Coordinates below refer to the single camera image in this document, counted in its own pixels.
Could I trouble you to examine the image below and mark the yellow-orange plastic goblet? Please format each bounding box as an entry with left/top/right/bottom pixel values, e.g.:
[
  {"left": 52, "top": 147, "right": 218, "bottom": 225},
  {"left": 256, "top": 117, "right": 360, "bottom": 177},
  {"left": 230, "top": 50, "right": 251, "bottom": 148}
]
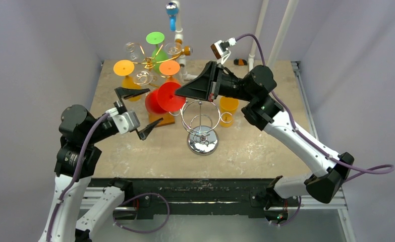
[{"left": 113, "top": 60, "right": 141, "bottom": 90}]

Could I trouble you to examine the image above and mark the clear wine glass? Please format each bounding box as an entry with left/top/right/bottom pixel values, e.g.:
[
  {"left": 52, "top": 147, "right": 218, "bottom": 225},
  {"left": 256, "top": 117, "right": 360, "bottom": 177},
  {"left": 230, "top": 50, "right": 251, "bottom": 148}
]
[
  {"left": 131, "top": 70, "right": 157, "bottom": 86},
  {"left": 164, "top": 42, "right": 183, "bottom": 57}
]

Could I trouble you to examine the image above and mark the chrome spiral glass rack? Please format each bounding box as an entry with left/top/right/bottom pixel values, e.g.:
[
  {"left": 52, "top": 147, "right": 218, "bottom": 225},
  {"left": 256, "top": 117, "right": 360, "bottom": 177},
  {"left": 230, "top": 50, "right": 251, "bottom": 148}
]
[{"left": 173, "top": 99, "right": 233, "bottom": 156}]

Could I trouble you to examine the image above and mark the yellow plastic goblet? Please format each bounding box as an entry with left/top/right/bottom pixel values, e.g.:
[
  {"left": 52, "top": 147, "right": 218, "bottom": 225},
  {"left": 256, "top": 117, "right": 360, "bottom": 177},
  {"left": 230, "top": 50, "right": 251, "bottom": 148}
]
[{"left": 219, "top": 97, "right": 239, "bottom": 128}]

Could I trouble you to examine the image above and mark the orange plastic goblet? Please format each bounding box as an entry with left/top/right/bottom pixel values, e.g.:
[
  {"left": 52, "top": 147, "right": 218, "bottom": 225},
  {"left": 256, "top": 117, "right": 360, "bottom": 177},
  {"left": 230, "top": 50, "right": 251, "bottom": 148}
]
[{"left": 159, "top": 60, "right": 182, "bottom": 86}]

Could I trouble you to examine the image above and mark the red plastic goblet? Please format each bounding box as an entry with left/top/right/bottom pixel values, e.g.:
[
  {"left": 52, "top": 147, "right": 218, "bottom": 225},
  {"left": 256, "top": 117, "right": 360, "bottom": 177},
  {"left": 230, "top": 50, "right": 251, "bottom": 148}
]
[{"left": 145, "top": 82, "right": 186, "bottom": 114}]

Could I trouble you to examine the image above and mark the small clear glass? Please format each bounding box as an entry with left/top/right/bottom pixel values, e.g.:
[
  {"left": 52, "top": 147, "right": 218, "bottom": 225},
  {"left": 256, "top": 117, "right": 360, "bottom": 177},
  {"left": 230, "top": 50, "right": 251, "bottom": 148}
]
[{"left": 123, "top": 42, "right": 146, "bottom": 63}]

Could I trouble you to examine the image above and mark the green plastic goblet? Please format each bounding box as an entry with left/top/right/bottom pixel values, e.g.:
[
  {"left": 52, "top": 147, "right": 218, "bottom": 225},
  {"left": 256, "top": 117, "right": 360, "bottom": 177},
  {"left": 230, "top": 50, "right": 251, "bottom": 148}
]
[{"left": 146, "top": 31, "right": 168, "bottom": 74}]

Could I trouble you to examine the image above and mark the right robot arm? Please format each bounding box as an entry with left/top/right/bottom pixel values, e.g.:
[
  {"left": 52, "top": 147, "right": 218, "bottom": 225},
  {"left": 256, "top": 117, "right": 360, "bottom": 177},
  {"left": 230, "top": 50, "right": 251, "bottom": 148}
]
[{"left": 175, "top": 61, "right": 354, "bottom": 205}]

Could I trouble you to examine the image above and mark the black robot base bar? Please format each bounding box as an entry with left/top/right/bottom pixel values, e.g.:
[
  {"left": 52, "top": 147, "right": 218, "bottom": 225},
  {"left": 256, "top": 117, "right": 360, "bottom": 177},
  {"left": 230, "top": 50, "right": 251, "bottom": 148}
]
[{"left": 102, "top": 177, "right": 302, "bottom": 221}]

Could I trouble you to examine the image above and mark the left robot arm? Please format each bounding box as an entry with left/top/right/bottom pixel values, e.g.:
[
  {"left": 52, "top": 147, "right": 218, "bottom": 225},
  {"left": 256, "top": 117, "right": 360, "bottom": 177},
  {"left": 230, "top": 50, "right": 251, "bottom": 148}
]
[{"left": 40, "top": 87, "right": 157, "bottom": 241}]

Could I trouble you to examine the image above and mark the yellow faucet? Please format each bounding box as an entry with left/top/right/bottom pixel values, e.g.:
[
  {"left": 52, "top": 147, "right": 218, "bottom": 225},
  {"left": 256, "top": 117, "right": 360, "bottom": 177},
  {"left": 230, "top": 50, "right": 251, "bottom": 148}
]
[{"left": 175, "top": 38, "right": 193, "bottom": 56}]

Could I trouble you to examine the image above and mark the blue faucet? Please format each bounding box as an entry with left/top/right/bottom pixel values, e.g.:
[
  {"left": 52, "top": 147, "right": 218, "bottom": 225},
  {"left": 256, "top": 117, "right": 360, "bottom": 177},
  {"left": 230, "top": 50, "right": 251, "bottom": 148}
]
[{"left": 165, "top": 2, "right": 180, "bottom": 32}]

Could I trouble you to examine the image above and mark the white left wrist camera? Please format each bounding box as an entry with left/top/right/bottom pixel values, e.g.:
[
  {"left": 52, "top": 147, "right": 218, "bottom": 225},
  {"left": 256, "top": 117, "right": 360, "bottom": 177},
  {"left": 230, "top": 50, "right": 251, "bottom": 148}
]
[{"left": 105, "top": 107, "right": 141, "bottom": 134}]

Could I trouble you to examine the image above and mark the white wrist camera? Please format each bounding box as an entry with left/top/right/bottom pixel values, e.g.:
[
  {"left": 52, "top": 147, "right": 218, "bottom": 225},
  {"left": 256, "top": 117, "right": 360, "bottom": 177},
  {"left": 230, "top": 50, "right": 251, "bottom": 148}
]
[
  {"left": 210, "top": 38, "right": 237, "bottom": 65},
  {"left": 105, "top": 107, "right": 141, "bottom": 134}
]

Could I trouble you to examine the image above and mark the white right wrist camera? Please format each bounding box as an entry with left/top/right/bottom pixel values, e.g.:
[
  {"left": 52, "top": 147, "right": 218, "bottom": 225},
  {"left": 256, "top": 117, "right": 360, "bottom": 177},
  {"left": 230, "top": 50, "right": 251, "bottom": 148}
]
[{"left": 210, "top": 38, "right": 237, "bottom": 65}]

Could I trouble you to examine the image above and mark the white PVC pipe frame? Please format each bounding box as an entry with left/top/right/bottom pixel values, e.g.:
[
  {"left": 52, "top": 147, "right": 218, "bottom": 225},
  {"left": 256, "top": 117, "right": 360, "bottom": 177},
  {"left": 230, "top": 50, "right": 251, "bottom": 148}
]
[{"left": 166, "top": 0, "right": 269, "bottom": 81}]

